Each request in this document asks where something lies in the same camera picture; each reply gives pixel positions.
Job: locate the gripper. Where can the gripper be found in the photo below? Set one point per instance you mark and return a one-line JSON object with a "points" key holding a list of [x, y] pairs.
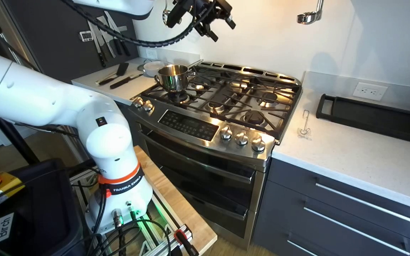
{"points": [[208, 9]]}

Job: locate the small white kitchen timer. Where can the small white kitchen timer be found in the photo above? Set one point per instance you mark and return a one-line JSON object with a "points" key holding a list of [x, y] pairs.
{"points": [[86, 36]]}

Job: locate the white wall socket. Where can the white wall socket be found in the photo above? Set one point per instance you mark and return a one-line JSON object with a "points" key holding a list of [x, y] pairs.
{"points": [[370, 91], [151, 53]]}

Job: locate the chrome pot filler tap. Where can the chrome pot filler tap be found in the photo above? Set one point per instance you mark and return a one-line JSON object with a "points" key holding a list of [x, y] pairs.
{"points": [[310, 17]]}

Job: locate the black tray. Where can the black tray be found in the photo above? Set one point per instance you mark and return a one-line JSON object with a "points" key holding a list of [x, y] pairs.
{"points": [[379, 119]]}

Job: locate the dark grey tall cabinet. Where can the dark grey tall cabinet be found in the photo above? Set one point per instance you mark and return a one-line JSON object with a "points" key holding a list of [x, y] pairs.
{"points": [[52, 42]]}

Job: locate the clear plastic hook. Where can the clear plastic hook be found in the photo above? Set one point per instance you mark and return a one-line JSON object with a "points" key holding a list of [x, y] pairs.
{"points": [[304, 131]]}

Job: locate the large oven door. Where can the large oven door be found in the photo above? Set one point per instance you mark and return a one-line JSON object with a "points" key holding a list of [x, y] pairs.
{"points": [[208, 202]]}

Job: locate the stainless steel gas stove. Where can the stainless steel gas stove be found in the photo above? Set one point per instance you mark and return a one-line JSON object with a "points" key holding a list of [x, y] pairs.
{"points": [[205, 142]]}

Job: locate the row of kitchen knives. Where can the row of kitchen knives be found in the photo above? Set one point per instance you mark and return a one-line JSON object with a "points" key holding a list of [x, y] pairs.
{"points": [[101, 39]]}

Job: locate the red and black clamp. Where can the red and black clamp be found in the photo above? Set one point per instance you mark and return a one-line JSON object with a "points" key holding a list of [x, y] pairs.
{"points": [[185, 241]]}

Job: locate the white bowl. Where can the white bowl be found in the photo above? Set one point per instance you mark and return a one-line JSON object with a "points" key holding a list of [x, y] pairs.
{"points": [[153, 67]]}

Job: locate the small oven door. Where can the small oven door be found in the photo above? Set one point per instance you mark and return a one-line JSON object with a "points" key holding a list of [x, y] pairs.
{"points": [[198, 156]]}

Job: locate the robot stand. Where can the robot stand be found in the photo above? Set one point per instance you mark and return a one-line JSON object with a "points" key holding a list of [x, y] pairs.
{"points": [[180, 206]]}

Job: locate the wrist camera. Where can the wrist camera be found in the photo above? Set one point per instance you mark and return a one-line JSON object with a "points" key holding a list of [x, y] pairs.
{"points": [[177, 12]]}

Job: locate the stainless steel saucepan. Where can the stainless steel saucepan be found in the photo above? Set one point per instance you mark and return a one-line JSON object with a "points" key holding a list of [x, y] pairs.
{"points": [[173, 78]]}

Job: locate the stove knob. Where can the stove knob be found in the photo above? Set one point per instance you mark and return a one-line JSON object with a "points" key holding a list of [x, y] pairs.
{"points": [[258, 144], [148, 106], [241, 138], [225, 133], [137, 102]]}

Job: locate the black spatula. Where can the black spatula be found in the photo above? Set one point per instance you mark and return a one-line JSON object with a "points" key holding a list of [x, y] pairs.
{"points": [[117, 71]]}

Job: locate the black box with label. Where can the black box with label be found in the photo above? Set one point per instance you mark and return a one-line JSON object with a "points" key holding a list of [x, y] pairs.
{"points": [[41, 209]]}

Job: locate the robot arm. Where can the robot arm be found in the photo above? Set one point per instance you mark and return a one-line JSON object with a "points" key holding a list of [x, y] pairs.
{"points": [[41, 96]]}

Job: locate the grey drawer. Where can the grey drawer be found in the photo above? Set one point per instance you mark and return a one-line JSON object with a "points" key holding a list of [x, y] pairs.
{"points": [[297, 181], [272, 241], [283, 217]]}

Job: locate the burner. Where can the burner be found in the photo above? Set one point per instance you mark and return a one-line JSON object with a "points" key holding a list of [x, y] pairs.
{"points": [[216, 107], [198, 86], [254, 117], [269, 100], [179, 97]]}

